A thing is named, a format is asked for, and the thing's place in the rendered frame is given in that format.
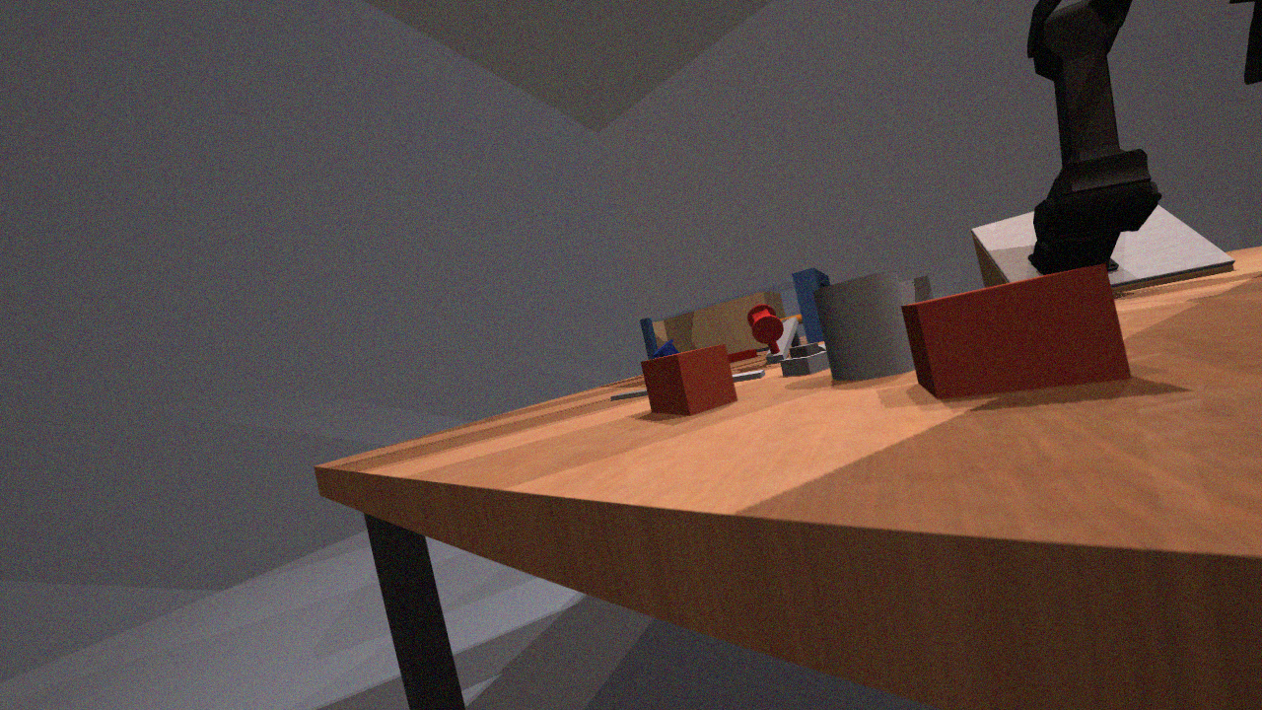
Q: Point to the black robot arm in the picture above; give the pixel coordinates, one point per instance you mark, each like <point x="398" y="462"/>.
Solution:
<point x="1101" y="190"/>

